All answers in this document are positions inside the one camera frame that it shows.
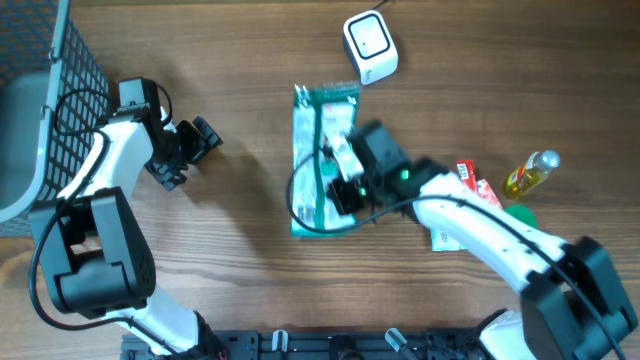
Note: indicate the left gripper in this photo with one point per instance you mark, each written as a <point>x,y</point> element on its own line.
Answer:
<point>197,147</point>

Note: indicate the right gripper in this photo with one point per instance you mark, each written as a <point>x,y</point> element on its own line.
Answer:
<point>338,191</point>

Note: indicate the green foil packet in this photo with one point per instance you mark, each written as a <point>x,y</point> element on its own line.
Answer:
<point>319,115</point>

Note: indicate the teal white wipes pack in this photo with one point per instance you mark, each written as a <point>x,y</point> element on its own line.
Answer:
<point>441,242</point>

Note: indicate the red tissue pack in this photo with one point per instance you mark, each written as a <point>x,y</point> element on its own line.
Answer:
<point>485,191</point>

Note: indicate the green lid jar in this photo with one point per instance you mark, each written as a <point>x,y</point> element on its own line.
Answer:
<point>523,214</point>

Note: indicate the yellow oil bottle silver cap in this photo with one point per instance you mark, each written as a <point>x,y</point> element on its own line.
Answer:
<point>535,170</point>

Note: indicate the red white snack packet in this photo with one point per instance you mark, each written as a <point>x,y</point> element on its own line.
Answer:
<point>467,173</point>

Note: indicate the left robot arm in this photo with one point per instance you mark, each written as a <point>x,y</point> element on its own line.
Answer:
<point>92,265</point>

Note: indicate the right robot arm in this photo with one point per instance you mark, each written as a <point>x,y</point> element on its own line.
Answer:
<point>572,301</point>

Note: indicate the white barcode scanner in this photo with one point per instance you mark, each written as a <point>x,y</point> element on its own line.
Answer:
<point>370,47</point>

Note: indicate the grey plastic mesh basket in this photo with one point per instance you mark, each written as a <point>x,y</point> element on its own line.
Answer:
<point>50,84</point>

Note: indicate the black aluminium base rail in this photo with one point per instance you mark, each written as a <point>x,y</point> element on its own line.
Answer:
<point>447,343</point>

